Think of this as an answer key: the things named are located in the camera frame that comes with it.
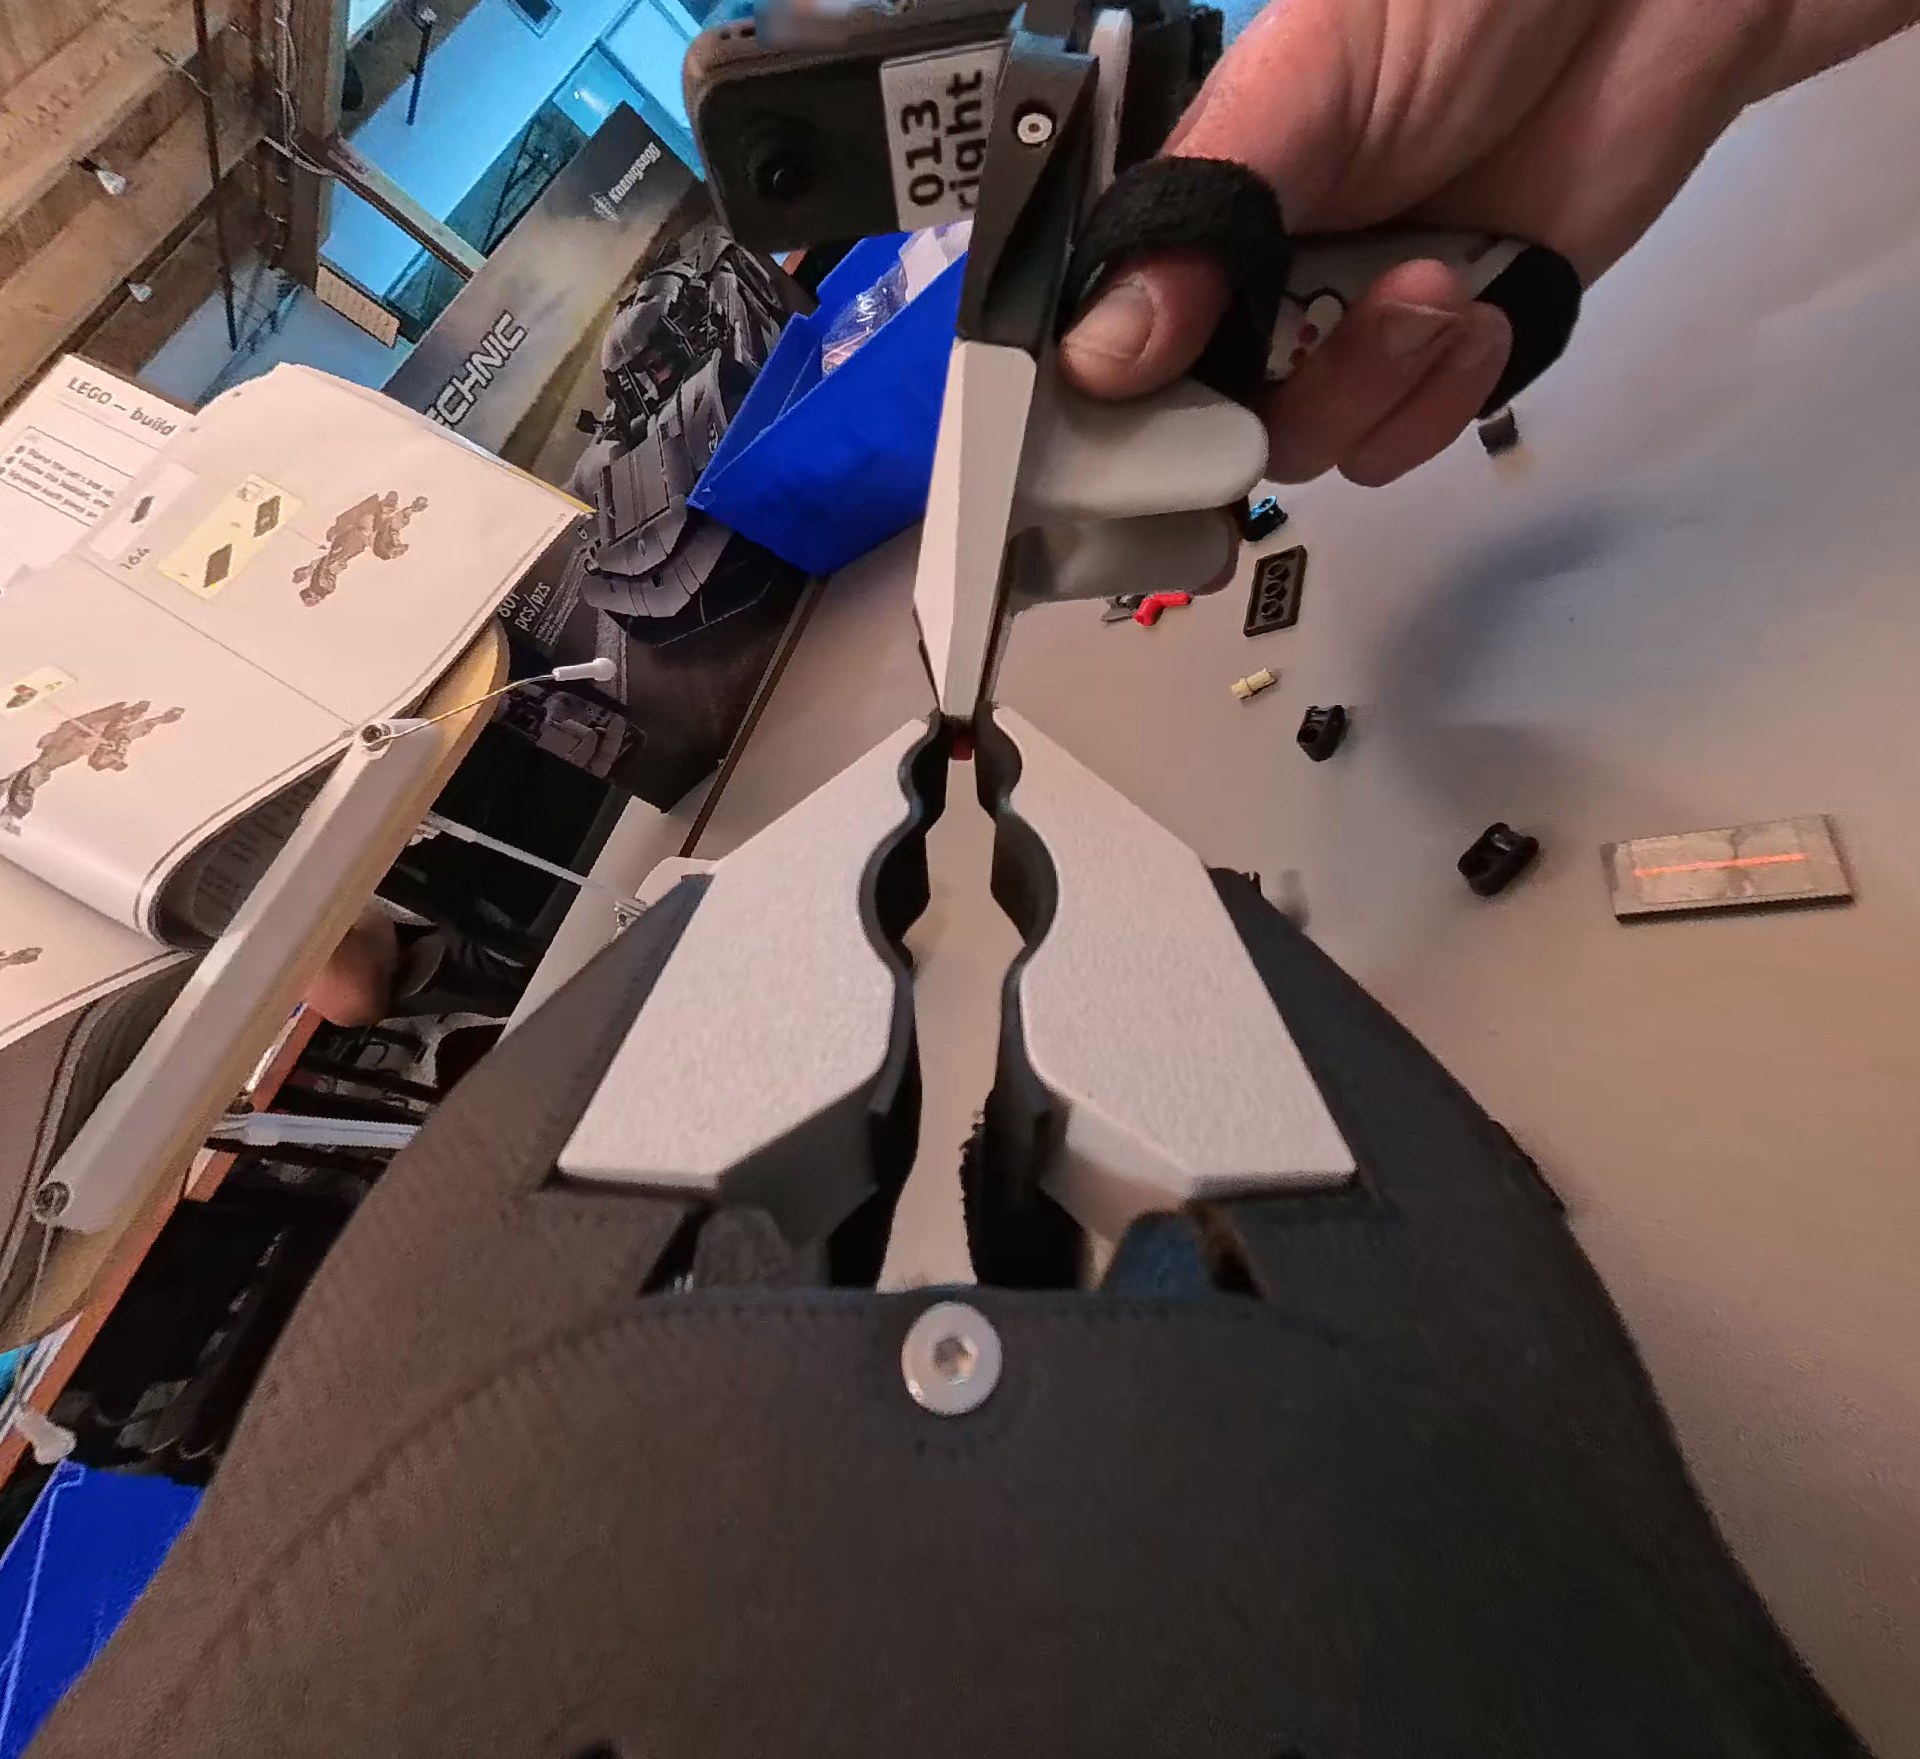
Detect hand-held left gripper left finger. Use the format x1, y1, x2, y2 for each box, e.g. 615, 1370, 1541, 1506
554, 716, 959, 1290

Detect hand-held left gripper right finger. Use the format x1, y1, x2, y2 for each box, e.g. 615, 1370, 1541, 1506
961, 706, 1360, 1290

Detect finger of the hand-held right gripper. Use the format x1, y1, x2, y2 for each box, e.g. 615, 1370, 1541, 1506
912, 335, 1040, 726

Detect dark lego set box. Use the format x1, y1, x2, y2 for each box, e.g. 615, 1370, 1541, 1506
382, 103, 828, 808

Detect dark lego tile red stripe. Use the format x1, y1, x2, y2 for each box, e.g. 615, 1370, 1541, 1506
1599, 814, 1855, 924

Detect lego instruction booklet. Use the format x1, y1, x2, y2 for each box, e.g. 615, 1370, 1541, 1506
0, 357, 594, 1042

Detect person's right hand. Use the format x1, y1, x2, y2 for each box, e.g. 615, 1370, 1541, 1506
1056, 0, 1920, 490

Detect blue storage bin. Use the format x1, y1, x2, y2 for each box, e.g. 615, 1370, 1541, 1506
686, 233, 978, 576
0, 1460, 204, 1759

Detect clear plastic bags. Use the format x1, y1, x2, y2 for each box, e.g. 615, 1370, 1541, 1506
825, 233, 978, 345

